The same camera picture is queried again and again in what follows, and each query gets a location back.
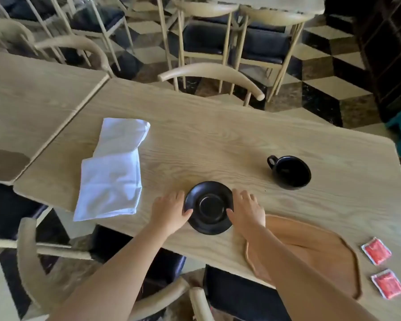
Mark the person's left hand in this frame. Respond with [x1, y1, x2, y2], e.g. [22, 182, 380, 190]
[150, 190, 194, 236]

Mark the person's right hand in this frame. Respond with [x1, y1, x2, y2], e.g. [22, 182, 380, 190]
[226, 189, 266, 238]

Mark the black saucer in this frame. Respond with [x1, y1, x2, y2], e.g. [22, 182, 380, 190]
[183, 181, 235, 236]

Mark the person's left forearm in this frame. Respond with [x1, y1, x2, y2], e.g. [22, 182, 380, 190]
[49, 224, 174, 321]

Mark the person's right forearm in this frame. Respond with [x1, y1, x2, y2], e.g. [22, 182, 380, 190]
[243, 226, 380, 321]

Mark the wooden chair with dark seat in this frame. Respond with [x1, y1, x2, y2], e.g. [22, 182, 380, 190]
[157, 62, 265, 108]
[16, 217, 192, 321]
[188, 264, 292, 321]
[230, 5, 315, 103]
[0, 18, 67, 64]
[34, 35, 115, 79]
[49, 0, 135, 72]
[0, 179, 71, 251]
[171, 0, 242, 94]

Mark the black cup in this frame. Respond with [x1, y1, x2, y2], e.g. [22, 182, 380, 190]
[267, 155, 312, 190]

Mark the long light wooden table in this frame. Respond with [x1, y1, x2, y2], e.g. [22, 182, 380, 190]
[13, 78, 401, 321]

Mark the white folded cloth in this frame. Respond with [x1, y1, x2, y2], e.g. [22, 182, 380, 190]
[73, 117, 151, 222]

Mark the brown wooden tray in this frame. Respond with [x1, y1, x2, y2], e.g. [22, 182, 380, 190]
[243, 214, 362, 301]

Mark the red sauce packet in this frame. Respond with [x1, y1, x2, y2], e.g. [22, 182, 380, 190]
[360, 237, 392, 266]
[370, 269, 401, 300]

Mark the dark wooden shelf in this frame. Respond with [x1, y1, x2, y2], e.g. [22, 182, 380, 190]
[353, 0, 401, 122]

